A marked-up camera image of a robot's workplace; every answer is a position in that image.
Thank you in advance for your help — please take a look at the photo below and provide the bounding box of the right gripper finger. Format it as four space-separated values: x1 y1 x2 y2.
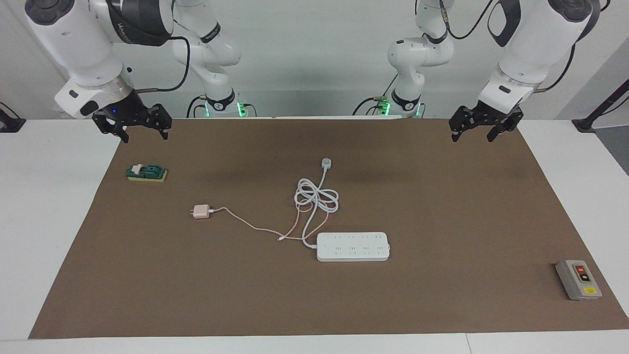
147 103 173 141
92 112 130 144

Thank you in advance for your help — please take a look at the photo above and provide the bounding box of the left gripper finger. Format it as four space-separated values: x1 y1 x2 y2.
486 116 523 143
449 106 480 143

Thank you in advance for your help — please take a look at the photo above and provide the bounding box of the pink charger cable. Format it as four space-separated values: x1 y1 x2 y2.
209 199 320 242

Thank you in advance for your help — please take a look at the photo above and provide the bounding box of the white power strip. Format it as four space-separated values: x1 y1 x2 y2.
316 232 391 262

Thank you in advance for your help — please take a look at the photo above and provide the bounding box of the black clamp stand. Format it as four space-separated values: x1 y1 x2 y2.
0 102 26 133
572 79 629 133

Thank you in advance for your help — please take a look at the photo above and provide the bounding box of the brown table mat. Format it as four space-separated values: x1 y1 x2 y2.
28 117 629 340

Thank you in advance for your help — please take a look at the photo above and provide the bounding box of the black base cable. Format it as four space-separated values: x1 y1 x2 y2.
351 93 391 117
186 95 209 118

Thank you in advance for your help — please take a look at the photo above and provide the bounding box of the green knife switch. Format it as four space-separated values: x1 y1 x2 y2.
126 164 168 183

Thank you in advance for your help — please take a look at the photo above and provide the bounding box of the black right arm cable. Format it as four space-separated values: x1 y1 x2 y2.
135 37 191 94

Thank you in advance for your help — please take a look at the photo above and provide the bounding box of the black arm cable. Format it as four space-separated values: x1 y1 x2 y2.
440 0 612 94
135 37 191 94

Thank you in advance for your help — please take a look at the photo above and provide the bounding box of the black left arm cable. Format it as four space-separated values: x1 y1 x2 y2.
440 0 612 94

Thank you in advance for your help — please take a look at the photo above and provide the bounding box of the white power strip cable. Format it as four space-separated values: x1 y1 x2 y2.
294 157 340 249

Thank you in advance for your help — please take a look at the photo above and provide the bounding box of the grey on-off switch box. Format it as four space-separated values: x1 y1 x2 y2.
555 259 603 301

